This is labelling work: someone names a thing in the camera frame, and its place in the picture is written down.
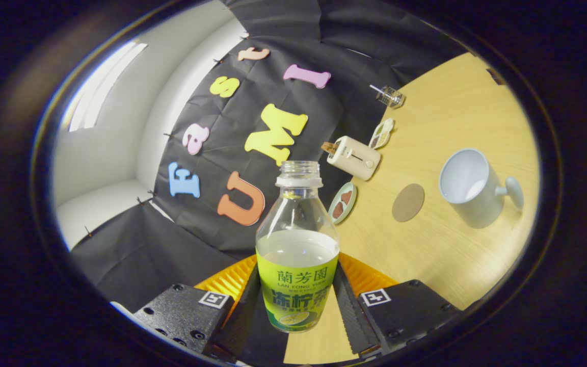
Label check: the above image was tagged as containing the pale green plate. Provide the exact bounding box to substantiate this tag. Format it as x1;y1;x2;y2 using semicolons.
328;182;358;225

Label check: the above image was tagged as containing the black backdrop cloth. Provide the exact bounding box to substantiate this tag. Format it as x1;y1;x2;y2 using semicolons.
69;0;470;365

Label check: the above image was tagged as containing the large ceiling light panel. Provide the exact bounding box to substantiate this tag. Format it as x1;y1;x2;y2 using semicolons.
68;41;148;132

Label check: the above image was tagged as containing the wooden table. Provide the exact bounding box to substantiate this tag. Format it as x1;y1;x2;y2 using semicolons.
283;52;540;365

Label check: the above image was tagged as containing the green label juice bottle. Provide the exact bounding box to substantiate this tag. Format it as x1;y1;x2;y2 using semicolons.
255;161;340;334

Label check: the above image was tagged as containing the pale grey cup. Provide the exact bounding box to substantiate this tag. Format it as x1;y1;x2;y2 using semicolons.
439;148;524;229

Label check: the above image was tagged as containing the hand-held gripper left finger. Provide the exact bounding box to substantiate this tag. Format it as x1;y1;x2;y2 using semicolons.
133;254;262;363

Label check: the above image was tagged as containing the cream toaster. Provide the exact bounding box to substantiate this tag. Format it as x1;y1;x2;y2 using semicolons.
327;136;381;181

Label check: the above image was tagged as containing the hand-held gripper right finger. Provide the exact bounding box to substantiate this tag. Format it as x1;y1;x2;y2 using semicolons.
333;252;460;357

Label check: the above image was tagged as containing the round brown coaster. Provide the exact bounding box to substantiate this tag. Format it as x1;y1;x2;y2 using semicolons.
392;183;425;223

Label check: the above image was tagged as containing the white compartment tray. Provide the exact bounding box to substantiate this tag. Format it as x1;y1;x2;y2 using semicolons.
368;118;395;150

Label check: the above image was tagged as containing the clear glass tumbler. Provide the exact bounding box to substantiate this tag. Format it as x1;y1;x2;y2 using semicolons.
375;86;405;109

